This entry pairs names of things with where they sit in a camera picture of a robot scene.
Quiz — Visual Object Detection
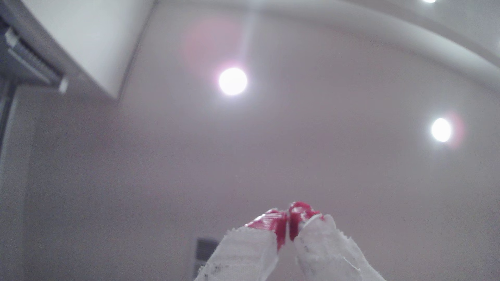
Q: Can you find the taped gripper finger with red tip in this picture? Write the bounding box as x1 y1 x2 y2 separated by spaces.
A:
194 209 288 281
289 202 385 281

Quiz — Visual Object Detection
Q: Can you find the white overhead panel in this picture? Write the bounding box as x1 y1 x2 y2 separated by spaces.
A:
21 0 158 100

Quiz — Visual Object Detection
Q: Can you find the slatted wall vent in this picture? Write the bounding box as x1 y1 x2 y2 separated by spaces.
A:
193 237 220 278

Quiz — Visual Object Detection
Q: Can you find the grey window blind rail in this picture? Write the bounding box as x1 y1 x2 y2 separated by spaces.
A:
0 16 69 95

